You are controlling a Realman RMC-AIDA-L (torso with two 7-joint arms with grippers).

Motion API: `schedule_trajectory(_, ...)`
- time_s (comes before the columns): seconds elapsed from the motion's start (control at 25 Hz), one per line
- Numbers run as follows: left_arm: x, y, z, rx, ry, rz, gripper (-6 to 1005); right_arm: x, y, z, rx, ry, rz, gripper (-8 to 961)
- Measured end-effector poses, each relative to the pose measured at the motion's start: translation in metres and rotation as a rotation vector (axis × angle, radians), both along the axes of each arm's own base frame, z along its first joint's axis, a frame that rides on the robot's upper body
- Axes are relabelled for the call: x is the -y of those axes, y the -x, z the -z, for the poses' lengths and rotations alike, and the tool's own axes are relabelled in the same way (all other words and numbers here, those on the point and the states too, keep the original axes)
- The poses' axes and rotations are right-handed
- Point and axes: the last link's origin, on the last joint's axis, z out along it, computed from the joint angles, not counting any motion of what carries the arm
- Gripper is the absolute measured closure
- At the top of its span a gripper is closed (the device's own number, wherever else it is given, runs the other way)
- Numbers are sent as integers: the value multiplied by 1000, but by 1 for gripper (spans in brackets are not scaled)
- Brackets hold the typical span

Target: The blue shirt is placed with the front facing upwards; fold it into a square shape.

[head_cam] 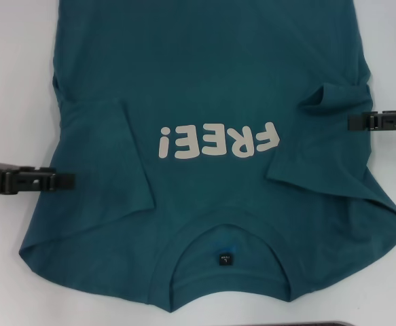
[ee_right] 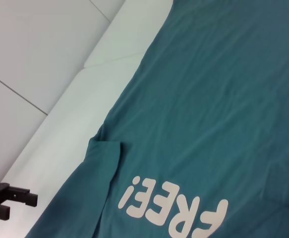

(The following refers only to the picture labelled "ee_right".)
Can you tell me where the teal T-shirt with FREE print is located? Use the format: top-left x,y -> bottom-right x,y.
25,0 -> 289,238

